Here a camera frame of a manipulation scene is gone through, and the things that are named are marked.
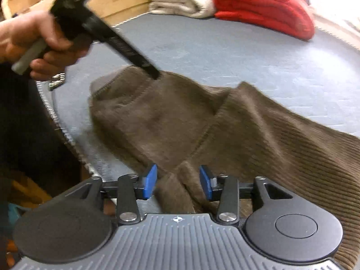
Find red folded quilt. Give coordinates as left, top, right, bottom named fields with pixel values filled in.
left=212, top=0, right=315, bottom=41

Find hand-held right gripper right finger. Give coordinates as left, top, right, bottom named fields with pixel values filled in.
left=199, top=165, right=294, bottom=226

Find brown corduroy pants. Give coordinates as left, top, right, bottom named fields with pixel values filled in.
left=88, top=65, right=360, bottom=270

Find person's left hand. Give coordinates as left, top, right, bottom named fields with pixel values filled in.
left=0, top=11, right=91, bottom=82

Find silver metal bracelet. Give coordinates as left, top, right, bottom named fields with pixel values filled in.
left=48, top=73, right=67, bottom=91

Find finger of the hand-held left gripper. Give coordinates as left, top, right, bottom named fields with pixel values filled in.
left=84, top=14, right=161, bottom=81

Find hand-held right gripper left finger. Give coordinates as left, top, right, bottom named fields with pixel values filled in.
left=63, top=164, right=158, bottom=226

